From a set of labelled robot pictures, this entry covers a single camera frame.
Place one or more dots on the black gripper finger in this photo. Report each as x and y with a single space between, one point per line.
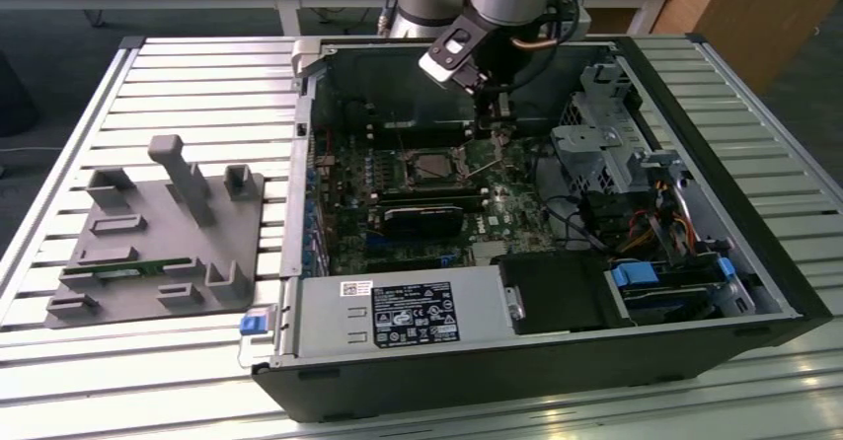
486 114
504 114

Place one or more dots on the silver CPU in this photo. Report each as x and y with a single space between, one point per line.
433 166

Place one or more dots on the black RAM slot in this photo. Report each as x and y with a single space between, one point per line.
427 131
427 203
427 136
427 126
427 193

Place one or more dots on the CPU socket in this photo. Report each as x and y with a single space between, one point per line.
407 176

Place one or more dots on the silver disk bay cage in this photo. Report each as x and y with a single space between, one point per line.
592 154

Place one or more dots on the green motherboard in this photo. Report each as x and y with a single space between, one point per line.
513 213

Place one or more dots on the black graphics card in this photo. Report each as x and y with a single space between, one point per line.
421 220

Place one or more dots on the silver heat sink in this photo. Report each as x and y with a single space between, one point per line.
493 252

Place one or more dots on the black plastic shroud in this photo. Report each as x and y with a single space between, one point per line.
560 292

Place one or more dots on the hard disk in blue carrier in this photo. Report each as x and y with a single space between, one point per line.
635 274

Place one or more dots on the wooden cabinet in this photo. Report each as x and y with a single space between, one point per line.
771 16

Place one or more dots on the blue plastic clip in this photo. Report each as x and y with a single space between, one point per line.
725 268

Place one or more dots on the silver power supply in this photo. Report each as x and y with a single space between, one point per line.
329 312

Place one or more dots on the blue case latch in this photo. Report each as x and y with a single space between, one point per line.
255 325

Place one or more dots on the grey parts rack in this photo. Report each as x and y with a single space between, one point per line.
164 242

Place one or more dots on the black open PC case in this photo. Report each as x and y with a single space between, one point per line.
461 390

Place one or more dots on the green RAM stick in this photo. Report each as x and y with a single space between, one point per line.
164 265

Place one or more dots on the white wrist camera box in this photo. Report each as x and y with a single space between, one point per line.
448 57

